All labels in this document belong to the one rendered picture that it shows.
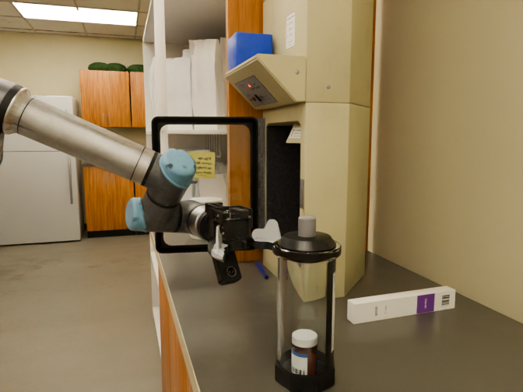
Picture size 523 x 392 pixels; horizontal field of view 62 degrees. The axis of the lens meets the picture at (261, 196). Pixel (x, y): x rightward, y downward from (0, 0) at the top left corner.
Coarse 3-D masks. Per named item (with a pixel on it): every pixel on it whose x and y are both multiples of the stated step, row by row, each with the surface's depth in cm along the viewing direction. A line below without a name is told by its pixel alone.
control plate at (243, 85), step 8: (248, 80) 109; (256, 80) 105; (240, 88) 120; (248, 88) 114; (256, 88) 110; (264, 88) 105; (248, 96) 121; (272, 96) 106; (256, 104) 121; (264, 104) 116
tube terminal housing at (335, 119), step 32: (288, 0) 105; (320, 0) 96; (352, 0) 98; (320, 32) 97; (352, 32) 99; (320, 64) 98; (352, 64) 101; (320, 96) 99; (352, 96) 102; (320, 128) 100; (352, 128) 104; (320, 160) 101; (352, 160) 106; (320, 192) 102; (352, 192) 108; (320, 224) 103; (352, 224) 110; (352, 256) 112
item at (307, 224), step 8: (304, 216) 68; (312, 216) 68; (304, 224) 67; (312, 224) 67; (296, 232) 71; (304, 232) 67; (312, 232) 67; (320, 232) 71; (280, 240) 68; (288, 240) 66; (296, 240) 66; (304, 240) 65; (312, 240) 65; (320, 240) 65; (328, 240) 66; (288, 248) 66; (296, 248) 65; (304, 248) 65; (312, 248) 65; (320, 248) 65; (328, 248) 65
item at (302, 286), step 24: (288, 264) 66; (312, 264) 65; (288, 288) 66; (312, 288) 65; (288, 312) 67; (312, 312) 66; (288, 336) 67; (312, 336) 66; (288, 360) 68; (312, 360) 67
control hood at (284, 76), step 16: (240, 64) 107; (256, 64) 96; (272, 64) 94; (288, 64) 95; (304, 64) 97; (240, 80) 114; (272, 80) 97; (288, 80) 96; (304, 80) 97; (288, 96) 98; (304, 96) 98
